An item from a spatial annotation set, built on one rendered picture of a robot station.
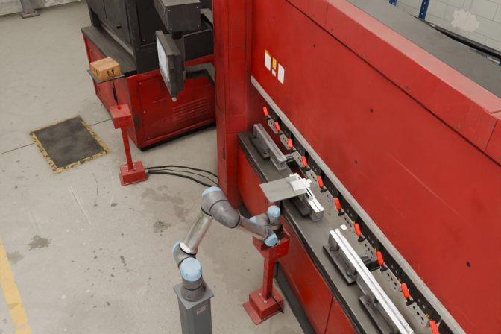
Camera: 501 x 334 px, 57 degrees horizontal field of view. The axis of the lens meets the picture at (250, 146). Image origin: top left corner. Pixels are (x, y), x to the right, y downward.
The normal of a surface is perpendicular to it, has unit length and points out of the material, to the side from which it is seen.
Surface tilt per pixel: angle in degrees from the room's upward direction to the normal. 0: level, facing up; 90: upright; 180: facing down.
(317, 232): 0
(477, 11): 90
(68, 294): 0
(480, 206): 90
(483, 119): 90
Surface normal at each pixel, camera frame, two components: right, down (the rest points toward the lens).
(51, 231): 0.02, -0.79
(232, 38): 0.38, 0.57
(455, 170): -0.93, 0.22
